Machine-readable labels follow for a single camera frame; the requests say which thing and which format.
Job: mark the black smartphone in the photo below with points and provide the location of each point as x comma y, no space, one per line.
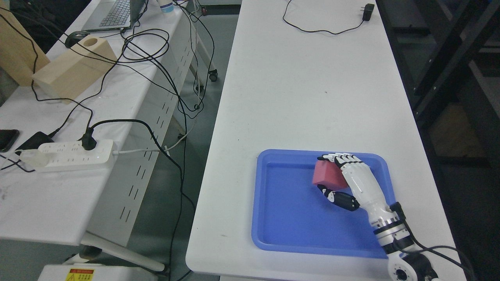
8,138

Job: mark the wooden block with hole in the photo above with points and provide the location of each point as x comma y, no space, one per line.
70,74

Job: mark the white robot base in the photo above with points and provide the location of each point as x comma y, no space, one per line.
94,272

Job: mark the white power strip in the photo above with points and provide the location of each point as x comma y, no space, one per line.
69,156

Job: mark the pink foam block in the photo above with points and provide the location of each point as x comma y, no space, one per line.
329,175

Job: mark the white table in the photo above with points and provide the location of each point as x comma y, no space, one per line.
286,89

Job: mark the black metal shelf right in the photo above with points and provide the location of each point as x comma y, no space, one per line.
447,52

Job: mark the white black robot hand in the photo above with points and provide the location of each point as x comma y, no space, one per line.
363,185

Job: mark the grey laptop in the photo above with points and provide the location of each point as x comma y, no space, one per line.
112,15

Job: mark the blue plastic tray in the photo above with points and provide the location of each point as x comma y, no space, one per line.
290,214

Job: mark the white side desk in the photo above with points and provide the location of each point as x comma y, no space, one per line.
97,207

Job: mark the cardboard box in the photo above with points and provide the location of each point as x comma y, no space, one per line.
20,56

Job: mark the black power adapter with cable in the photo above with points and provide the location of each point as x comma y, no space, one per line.
331,18

